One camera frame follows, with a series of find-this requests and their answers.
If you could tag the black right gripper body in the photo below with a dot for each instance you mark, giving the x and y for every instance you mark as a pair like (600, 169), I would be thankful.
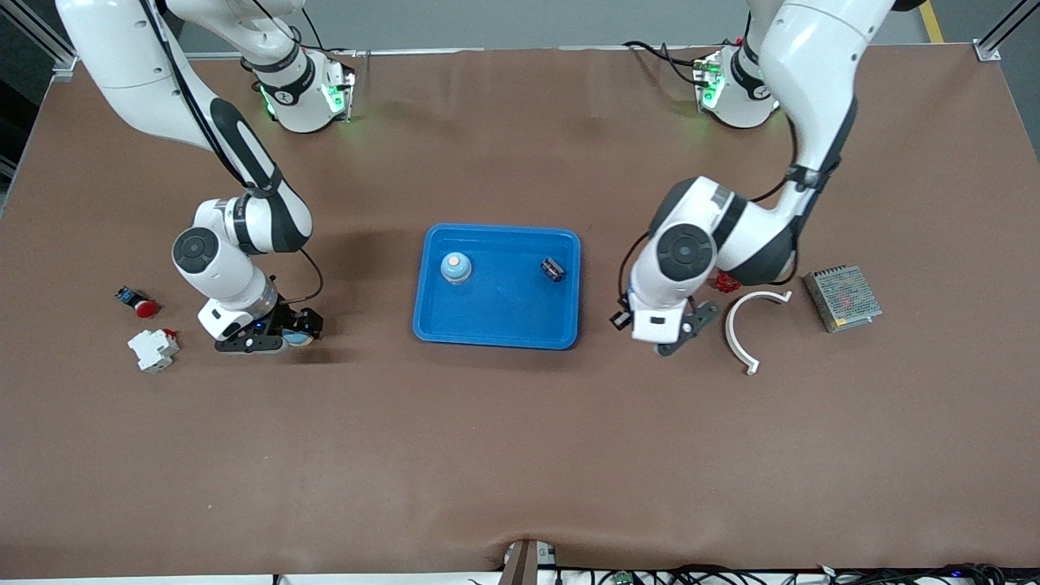
(285, 318)

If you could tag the blue service bell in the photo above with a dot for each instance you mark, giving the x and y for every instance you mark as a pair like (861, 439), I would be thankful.
(299, 340)
(456, 268)

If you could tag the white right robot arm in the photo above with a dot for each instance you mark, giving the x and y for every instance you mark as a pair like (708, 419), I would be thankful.
(130, 49)

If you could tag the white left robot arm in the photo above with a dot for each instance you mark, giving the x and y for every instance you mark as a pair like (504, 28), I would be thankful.
(812, 73)

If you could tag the blue plastic tray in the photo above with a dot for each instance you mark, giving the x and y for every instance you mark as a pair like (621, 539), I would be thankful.
(496, 313)

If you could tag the brass valve red handwheel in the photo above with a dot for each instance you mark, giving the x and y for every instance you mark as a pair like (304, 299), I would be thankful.
(727, 284)

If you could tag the white circuit breaker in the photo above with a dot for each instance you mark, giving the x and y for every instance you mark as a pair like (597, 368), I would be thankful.
(153, 350)

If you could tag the brown table cover mat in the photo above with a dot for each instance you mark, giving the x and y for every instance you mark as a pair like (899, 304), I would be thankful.
(520, 455)

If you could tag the metal mesh power supply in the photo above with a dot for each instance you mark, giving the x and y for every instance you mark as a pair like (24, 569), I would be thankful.
(843, 298)

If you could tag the small white box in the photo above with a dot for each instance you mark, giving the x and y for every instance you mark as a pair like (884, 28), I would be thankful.
(546, 556)

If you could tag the white curved plastic bracket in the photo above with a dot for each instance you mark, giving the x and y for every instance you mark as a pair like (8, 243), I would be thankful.
(730, 329)

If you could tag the red push button switch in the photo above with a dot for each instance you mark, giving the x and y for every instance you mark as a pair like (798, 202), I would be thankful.
(145, 308)

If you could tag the brown camera post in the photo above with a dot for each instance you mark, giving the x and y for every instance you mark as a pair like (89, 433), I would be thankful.
(520, 565)

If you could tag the aluminium frame profile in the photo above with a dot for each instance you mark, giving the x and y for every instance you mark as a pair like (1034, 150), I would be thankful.
(990, 49)
(32, 24)

